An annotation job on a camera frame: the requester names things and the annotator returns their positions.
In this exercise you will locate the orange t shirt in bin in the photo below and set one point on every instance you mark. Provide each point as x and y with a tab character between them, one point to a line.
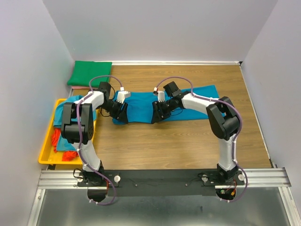
61	145

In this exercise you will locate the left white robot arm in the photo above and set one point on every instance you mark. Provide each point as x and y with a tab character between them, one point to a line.
92	167

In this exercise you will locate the folded pink t shirt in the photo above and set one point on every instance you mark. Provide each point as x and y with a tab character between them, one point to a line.
80	87

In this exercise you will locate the folded green t shirt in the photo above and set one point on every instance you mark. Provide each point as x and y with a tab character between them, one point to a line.
84	71

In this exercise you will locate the blue t shirt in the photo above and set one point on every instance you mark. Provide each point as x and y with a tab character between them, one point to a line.
140	108

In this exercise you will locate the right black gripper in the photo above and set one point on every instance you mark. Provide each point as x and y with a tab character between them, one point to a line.
157	116

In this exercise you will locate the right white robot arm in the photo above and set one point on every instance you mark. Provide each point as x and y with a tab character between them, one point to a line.
224	120

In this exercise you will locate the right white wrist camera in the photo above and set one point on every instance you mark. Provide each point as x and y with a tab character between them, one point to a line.
161	96

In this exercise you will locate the teal t shirt in bin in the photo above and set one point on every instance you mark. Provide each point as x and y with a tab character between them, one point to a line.
68	101

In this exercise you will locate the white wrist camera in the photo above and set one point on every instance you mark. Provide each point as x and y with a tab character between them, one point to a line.
161	96
122	95

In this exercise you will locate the aluminium frame rail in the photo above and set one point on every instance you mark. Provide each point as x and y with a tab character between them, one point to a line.
167	197

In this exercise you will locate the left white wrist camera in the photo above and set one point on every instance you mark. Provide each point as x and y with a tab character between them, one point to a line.
122	95

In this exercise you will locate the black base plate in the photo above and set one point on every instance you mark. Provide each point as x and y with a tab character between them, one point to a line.
161	182

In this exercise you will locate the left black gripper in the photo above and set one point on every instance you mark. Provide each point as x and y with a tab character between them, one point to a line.
122	116

